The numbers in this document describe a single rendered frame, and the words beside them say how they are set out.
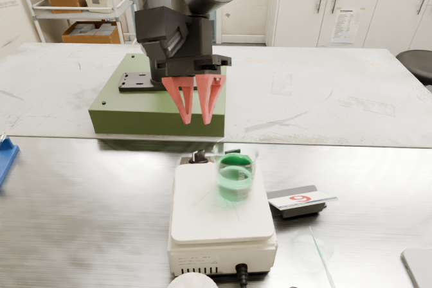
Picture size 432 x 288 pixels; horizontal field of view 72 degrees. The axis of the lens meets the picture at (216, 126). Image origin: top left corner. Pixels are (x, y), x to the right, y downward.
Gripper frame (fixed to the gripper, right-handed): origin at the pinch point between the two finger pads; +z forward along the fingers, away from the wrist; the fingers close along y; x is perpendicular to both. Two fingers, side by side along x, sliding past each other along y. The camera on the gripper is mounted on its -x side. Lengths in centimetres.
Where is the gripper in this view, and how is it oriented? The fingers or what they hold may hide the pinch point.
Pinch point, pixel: (197, 118)
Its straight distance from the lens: 46.1
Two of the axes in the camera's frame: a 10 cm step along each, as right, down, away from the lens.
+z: 0.4, 9.9, 1.3
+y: 9.1, 0.1, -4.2
